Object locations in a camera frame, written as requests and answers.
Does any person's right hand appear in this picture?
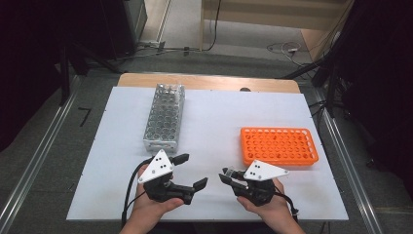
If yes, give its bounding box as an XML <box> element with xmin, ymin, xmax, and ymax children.
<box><xmin>236</xmin><ymin>177</ymin><xmax>298</xmax><ymax>227</ymax></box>

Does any wooden table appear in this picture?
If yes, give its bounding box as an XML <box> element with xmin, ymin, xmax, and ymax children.
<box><xmin>116</xmin><ymin>72</ymin><xmax>302</xmax><ymax>95</ymax></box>

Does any person's lap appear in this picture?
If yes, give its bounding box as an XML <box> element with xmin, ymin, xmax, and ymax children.
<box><xmin>155</xmin><ymin>221</ymin><xmax>277</xmax><ymax>234</ymax></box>

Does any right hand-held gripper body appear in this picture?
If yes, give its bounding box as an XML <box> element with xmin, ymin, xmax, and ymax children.
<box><xmin>232</xmin><ymin>159</ymin><xmax>290</xmax><ymax>208</ymax></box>

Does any hand-held gripper black cable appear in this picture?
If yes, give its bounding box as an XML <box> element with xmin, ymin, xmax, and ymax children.
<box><xmin>274</xmin><ymin>189</ymin><xmax>300</xmax><ymax>223</ymax></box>
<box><xmin>121</xmin><ymin>157</ymin><xmax>154</xmax><ymax>228</ymax></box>

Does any white floor cable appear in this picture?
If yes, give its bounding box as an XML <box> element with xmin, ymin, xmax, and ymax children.
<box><xmin>266</xmin><ymin>41</ymin><xmax>305</xmax><ymax>66</ymax></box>

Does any left hand-held gripper black cable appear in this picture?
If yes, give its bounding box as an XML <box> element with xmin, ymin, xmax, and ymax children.
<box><xmin>121</xmin><ymin>157</ymin><xmax>154</xmax><ymax>228</ymax></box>

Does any metal floor rail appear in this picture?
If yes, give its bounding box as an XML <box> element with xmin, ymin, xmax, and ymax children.
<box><xmin>313</xmin><ymin>89</ymin><xmax>384</xmax><ymax>234</ymax></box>
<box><xmin>0</xmin><ymin>75</ymin><xmax>81</xmax><ymax>234</ymax></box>

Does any right hand-held gripper black cable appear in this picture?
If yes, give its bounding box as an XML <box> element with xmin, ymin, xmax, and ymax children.
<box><xmin>274</xmin><ymin>189</ymin><xmax>300</xmax><ymax>223</ymax></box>

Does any black hanging cable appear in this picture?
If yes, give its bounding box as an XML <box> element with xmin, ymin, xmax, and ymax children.
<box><xmin>201</xmin><ymin>0</ymin><xmax>223</xmax><ymax>53</ymax></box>

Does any person's left hand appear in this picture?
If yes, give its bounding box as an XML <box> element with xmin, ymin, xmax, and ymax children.
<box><xmin>131</xmin><ymin>164</ymin><xmax>185</xmax><ymax>224</ymax></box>

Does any power strip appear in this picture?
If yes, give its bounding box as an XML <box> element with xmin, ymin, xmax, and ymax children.
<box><xmin>137</xmin><ymin>39</ymin><xmax>167</xmax><ymax>53</ymax></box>

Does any grey floor cable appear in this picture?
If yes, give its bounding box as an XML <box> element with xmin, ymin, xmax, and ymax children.
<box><xmin>116</xmin><ymin>47</ymin><xmax>203</xmax><ymax>62</ymax></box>

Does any grey cabinet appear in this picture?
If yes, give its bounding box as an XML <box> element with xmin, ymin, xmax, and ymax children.
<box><xmin>123</xmin><ymin>0</ymin><xmax>149</xmax><ymax>45</ymax></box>

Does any black metal stand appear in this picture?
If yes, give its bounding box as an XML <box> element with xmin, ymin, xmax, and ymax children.
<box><xmin>57</xmin><ymin>42</ymin><xmax>125</xmax><ymax>106</ymax></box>
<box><xmin>282</xmin><ymin>58</ymin><xmax>339</xmax><ymax>118</ymax></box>

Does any beige wooden frame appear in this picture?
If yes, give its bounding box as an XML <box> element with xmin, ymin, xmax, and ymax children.
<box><xmin>198</xmin><ymin>0</ymin><xmax>357</xmax><ymax>62</ymax></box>

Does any orange plastic test tube rack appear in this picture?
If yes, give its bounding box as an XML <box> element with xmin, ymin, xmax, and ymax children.
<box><xmin>240</xmin><ymin>126</ymin><xmax>320</xmax><ymax>168</ymax></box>

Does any silver metal test tube rack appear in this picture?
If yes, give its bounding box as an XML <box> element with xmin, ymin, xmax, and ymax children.
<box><xmin>142</xmin><ymin>83</ymin><xmax>187</xmax><ymax>154</ymax></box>

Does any dark curtain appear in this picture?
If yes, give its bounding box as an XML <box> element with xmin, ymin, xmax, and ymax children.
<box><xmin>0</xmin><ymin>0</ymin><xmax>128</xmax><ymax>154</ymax></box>
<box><xmin>320</xmin><ymin>0</ymin><xmax>413</xmax><ymax>199</ymax></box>

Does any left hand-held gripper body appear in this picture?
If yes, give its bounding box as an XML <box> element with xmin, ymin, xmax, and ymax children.
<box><xmin>137</xmin><ymin>148</ymin><xmax>197</xmax><ymax>206</ymax></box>

